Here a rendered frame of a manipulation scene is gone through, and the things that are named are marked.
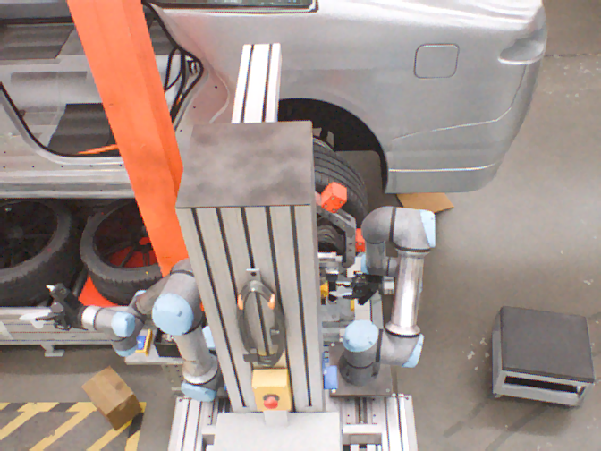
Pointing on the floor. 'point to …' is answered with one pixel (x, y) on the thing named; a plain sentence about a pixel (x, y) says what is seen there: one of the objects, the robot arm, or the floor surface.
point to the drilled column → (174, 378)
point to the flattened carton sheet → (425, 201)
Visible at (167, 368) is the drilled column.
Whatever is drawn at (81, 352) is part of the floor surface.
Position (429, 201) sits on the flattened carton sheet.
